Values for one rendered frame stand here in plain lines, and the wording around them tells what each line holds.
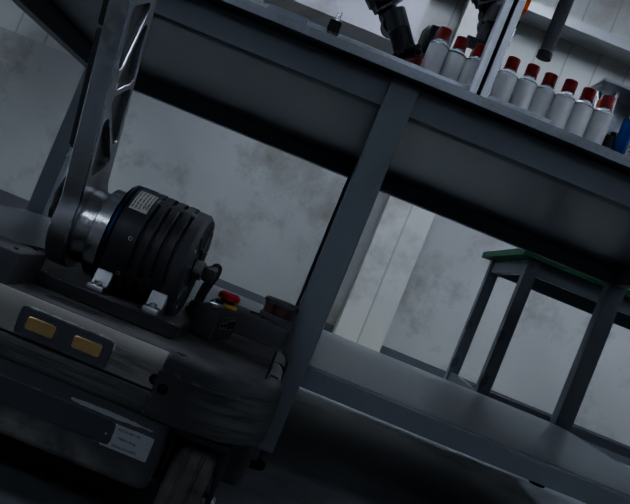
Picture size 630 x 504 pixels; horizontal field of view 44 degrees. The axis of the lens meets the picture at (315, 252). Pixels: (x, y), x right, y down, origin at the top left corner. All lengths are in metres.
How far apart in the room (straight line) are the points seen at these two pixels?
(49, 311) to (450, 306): 4.30
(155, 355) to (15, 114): 4.60
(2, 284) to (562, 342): 4.60
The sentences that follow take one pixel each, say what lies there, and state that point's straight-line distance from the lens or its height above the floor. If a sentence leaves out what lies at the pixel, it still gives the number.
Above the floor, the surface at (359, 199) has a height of 0.56.
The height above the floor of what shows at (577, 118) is 1.00.
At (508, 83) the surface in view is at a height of 1.01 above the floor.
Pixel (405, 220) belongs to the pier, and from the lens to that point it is 4.84.
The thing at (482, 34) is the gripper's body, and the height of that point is 1.12.
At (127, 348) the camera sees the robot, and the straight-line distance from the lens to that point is 0.97.
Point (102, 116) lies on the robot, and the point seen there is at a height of 0.48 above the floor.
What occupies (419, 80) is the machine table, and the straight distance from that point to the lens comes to 1.54.
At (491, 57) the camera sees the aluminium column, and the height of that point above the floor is 1.01.
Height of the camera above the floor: 0.40
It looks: 1 degrees up
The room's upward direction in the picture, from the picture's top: 22 degrees clockwise
